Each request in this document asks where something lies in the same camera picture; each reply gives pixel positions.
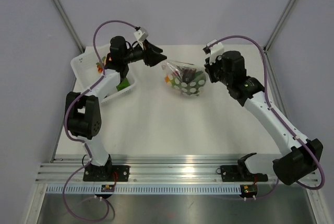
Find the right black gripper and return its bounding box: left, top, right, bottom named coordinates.
left=205, top=54, right=232, bottom=87

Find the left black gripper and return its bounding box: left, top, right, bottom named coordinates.
left=122, top=40, right=166, bottom=67

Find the green lime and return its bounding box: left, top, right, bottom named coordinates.
left=189, top=71, right=207, bottom=94

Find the clear zip top bag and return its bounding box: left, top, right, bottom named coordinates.
left=161, top=60, right=207, bottom=97

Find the white plastic basket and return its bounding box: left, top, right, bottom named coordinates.
left=70, top=46, right=137, bottom=104

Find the yellow red mango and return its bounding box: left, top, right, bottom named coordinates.
left=164, top=74, right=181, bottom=89

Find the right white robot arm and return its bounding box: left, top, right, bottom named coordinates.
left=204, top=51, right=323, bottom=185

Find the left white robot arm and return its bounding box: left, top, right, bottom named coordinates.
left=64, top=36, right=167, bottom=182

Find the green pepper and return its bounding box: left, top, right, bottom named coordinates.
left=116, top=78, right=130, bottom=91

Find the small orange fruit sprig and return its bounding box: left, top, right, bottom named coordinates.
left=96, top=56, right=106, bottom=74

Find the right small circuit board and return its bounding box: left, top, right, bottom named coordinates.
left=240, top=184, right=258, bottom=198

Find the small circuit board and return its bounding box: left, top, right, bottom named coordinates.
left=240, top=184, right=258, bottom=198
left=101, top=184, right=115, bottom=192

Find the left small circuit board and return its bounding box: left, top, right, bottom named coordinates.
left=101, top=184, right=115, bottom=192

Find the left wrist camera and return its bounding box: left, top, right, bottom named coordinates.
left=134, top=27, right=149, bottom=50

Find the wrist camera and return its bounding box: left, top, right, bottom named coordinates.
left=203, top=39, right=224, bottom=64
left=134, top=27, right=149, bottom=50

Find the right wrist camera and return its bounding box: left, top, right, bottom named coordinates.
left=203, top=39, right=224, bottom=64

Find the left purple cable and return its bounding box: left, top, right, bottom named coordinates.
left=62, top=20, right=141, bottom=222

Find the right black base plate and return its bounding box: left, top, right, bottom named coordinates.
left=216, top=165, right=268, bottom=182

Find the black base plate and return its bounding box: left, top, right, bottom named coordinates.
left=216, top=165, right=268, bottom=182
left=83, top=165, right=130, bottom=182

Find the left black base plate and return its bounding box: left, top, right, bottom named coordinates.
left=83, top=165, right=130, bottom=182

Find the white slotted cable duct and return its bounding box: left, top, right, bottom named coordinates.
left=46, top=184, right=241, bottom=195

